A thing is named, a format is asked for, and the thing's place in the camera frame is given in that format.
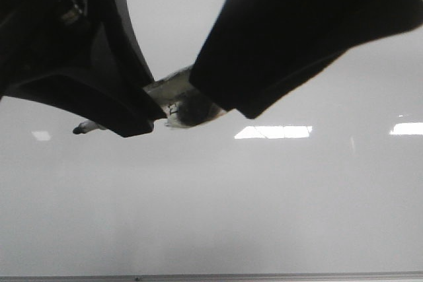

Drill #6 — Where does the grey aluminium whiteboard frame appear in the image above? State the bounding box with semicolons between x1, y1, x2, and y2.
1;271;422;281

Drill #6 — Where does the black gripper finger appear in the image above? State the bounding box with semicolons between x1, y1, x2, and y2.
1;0;165;137
190;0;422;119

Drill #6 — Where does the white glossy whiteboard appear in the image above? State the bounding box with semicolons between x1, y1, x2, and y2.
0;0;423;278

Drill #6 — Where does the white whiteboard marker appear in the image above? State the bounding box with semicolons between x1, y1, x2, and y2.
73;62;226;137

